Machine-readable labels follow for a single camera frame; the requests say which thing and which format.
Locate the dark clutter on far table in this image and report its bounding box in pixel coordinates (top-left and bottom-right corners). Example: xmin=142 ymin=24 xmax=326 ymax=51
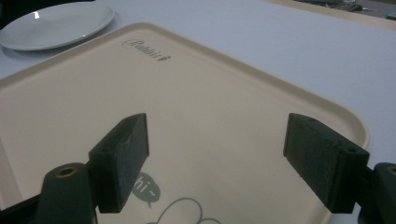
xmin=295 ymin=0 xmax=396 ymax=21

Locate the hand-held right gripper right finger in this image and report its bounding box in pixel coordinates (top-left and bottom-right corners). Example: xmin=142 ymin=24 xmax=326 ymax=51
xmin=282 ymin=112 xmax=371 ymax=215

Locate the white round plate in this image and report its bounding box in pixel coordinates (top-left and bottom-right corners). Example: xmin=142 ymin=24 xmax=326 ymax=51
xmin=0 ymin=1 xmax=116 ymax=51

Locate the beige plastic tray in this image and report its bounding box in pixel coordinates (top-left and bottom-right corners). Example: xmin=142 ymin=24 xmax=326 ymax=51
xmin=0 ymin=21 xmax=370 ymax=224

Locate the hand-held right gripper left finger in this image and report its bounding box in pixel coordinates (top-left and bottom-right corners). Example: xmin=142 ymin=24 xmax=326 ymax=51
xmin=88 ymin=112 xmax=150 ymax=215

